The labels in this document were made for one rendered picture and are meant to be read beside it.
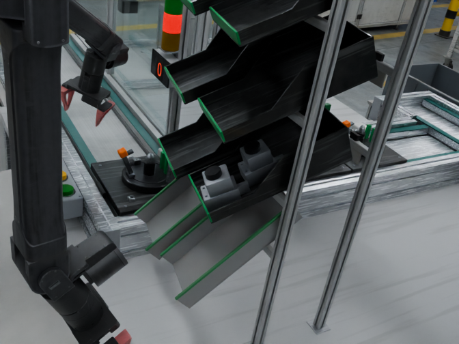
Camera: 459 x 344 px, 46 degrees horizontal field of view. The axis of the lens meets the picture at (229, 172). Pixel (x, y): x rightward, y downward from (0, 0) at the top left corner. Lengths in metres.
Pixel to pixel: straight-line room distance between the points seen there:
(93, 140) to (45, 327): 0.72
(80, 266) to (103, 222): 0.50
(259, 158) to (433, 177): 1.07
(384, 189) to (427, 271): 0.34
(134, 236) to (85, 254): 0.51
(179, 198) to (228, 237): 0.19
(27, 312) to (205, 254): 0.40
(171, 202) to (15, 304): 0.40
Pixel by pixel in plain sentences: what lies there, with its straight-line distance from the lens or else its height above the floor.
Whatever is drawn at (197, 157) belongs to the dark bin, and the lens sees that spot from 1.08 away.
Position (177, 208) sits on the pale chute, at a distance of 1.21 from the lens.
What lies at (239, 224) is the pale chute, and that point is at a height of 1.11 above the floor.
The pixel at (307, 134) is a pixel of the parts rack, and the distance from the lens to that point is 0.88.
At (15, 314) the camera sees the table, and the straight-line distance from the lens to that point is 1.24.
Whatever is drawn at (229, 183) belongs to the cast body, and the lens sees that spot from 0.93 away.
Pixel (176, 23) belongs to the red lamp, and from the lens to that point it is 1.48.
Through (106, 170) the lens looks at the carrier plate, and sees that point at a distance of 1.48.
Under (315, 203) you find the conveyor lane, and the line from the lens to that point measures 1.59.
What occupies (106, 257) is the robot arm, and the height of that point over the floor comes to 1.20.
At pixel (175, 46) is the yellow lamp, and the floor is 1.27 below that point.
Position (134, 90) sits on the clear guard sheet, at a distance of 1.90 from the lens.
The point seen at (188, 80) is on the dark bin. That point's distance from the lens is 1.05.
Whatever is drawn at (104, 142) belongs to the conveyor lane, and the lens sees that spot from 1.73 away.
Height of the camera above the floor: 1.74
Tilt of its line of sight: 30 degrees down
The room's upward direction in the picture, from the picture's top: 10 degrees clockwise
